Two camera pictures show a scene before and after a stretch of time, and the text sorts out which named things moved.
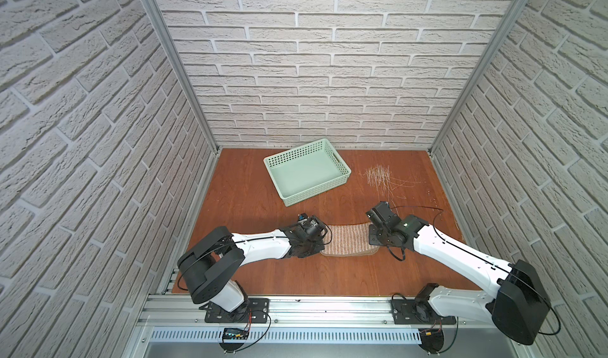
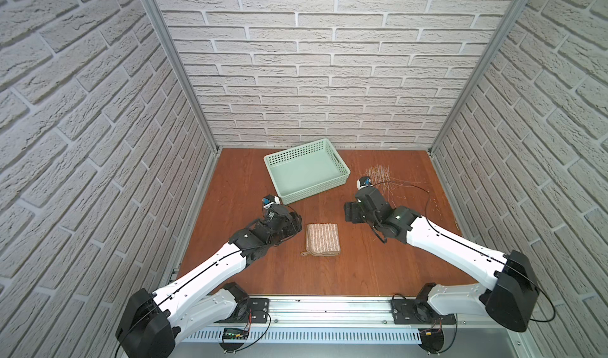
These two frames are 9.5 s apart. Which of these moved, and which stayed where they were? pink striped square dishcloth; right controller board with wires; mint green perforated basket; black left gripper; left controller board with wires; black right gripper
Moved: black right gripper; black left gripper; pink striped square dishcloth
Stayed: right controller board with wires; mint green perforated basket; left controller board with wires
